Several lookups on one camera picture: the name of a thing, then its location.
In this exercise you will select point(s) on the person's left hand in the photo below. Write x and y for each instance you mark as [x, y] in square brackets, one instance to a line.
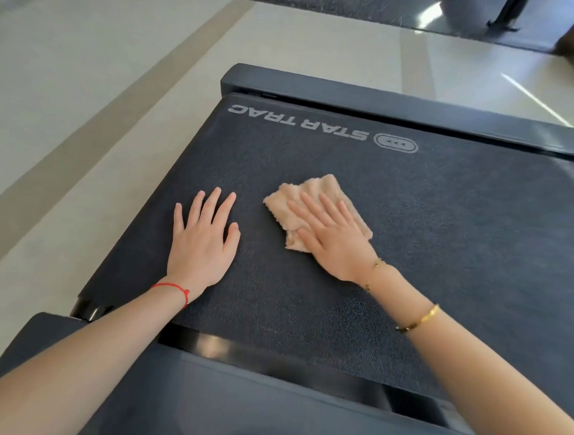
[201, 249]

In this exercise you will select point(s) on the person's right hand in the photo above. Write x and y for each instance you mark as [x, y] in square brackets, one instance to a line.
[342, 250]

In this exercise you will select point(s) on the beige cleaning cloth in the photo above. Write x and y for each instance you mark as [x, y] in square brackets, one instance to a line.
[282, 205]

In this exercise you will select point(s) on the black treadmill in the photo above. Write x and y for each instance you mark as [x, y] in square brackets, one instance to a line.
[456, 207]

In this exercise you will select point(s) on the person's right forearm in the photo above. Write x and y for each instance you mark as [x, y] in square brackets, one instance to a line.
[479, 372]

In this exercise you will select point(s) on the person's left forearm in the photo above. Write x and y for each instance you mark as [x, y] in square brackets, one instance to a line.
[70, 362]

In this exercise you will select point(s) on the gold bangle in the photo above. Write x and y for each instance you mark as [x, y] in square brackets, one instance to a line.
[419, 318]

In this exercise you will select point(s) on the black machine leg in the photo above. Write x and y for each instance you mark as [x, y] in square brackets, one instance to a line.
[508, 13]

